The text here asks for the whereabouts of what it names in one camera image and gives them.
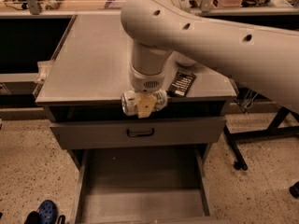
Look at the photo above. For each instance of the white ceramic bowl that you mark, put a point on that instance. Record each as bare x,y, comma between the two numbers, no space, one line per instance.
183,60

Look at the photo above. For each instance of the black snack bar packet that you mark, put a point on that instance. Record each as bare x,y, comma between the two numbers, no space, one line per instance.
181,83

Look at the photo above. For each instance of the grey metal drawer cabinet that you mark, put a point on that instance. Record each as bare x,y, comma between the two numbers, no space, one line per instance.
91,73

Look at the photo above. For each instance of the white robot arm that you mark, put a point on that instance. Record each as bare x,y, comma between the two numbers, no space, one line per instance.
263,59

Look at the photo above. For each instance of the black side table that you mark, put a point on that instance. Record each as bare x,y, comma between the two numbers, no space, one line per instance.
273,130

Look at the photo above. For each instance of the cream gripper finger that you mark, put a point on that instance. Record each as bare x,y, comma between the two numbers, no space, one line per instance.
145,104

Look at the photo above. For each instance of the open grey middle drawer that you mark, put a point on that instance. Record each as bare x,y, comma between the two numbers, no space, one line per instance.
143,185

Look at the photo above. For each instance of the blue croc shoe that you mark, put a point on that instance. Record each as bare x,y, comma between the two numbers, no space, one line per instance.
48,212

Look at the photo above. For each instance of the black drawer handle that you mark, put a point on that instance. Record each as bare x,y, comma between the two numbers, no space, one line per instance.
135,134

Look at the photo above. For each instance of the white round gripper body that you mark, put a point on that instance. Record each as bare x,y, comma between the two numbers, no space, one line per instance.
147,81

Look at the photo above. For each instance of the crushed 7up soda can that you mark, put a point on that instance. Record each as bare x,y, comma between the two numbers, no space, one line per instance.
129,98

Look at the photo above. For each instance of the closed grey top drawer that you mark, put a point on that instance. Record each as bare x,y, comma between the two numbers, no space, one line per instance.
112,133

